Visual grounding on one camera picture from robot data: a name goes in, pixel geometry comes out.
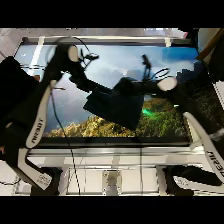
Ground black cable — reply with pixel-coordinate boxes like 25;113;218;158
138;146;144;196
49;89;83;196

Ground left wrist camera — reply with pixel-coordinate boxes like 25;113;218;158
79;48;100;70

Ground silver frame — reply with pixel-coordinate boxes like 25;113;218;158
0;28;224;196

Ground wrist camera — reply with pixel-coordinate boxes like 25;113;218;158
141;54;153;80
79;48;100;70

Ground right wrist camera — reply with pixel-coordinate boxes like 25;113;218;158
141;54;153;80

